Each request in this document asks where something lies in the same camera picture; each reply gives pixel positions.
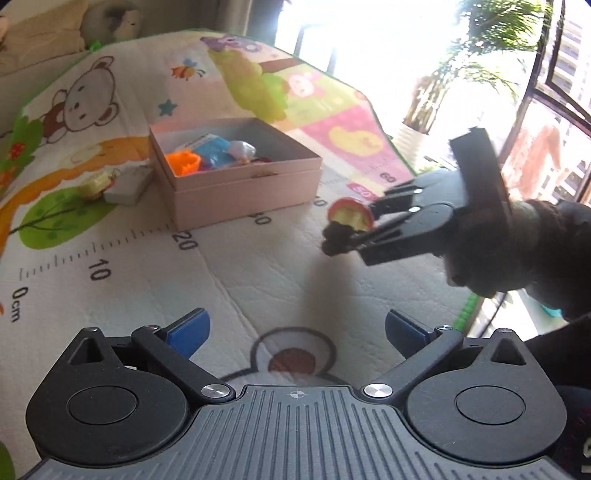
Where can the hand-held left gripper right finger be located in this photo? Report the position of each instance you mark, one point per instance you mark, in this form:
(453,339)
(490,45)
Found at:
(406,333)

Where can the grey plush toy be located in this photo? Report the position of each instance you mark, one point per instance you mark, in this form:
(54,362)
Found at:
(99,16)

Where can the pink cardboard box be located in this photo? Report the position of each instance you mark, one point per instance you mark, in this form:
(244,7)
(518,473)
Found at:
(240,198)

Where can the small white box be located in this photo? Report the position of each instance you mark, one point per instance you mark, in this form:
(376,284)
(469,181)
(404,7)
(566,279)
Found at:
(127,187)

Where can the small white red jar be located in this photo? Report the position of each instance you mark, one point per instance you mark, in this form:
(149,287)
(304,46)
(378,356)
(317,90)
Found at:
(242,151)

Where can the potted green plant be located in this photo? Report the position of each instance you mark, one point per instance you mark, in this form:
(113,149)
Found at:
(471,60)

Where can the person's dark pants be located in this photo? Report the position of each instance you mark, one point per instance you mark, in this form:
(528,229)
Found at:
(568,392)

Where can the blue cotton pad packet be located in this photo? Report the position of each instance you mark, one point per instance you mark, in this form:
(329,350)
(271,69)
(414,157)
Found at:
(212,150)

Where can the white bear plush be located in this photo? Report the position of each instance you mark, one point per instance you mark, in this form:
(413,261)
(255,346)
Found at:
(127,25)

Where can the beige sofa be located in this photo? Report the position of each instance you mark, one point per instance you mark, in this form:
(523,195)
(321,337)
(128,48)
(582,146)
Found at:
(41,41)

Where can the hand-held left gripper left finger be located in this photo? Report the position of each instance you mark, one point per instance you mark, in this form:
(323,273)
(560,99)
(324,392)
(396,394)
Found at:
(188,333)

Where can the person's right forearm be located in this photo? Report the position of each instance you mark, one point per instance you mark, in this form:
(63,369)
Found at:
(572,258)

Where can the beige cushion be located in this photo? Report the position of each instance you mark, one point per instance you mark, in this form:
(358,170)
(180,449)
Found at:
(37,32)

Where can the person's right hand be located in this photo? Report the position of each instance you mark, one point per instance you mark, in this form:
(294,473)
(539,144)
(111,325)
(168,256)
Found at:
(508,258)

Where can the pale yellow small toy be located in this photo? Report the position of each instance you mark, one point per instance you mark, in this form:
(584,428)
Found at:
(94,184)

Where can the pink yellow round toy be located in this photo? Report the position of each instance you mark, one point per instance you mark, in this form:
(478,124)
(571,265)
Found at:
(351,214)

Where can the dark window frame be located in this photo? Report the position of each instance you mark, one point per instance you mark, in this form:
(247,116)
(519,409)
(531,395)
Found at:
(549,87)

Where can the orange toy cup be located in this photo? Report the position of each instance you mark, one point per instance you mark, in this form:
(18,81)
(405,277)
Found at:
(182,162)

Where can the white plant pot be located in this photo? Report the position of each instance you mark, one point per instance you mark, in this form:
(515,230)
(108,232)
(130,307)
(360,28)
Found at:
(413,143)

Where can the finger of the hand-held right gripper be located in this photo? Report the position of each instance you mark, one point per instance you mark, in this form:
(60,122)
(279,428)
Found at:
(397,198)
(364,244)

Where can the printed cartoon play mat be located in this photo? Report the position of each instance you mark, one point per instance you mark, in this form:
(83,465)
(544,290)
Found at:
(138,277)

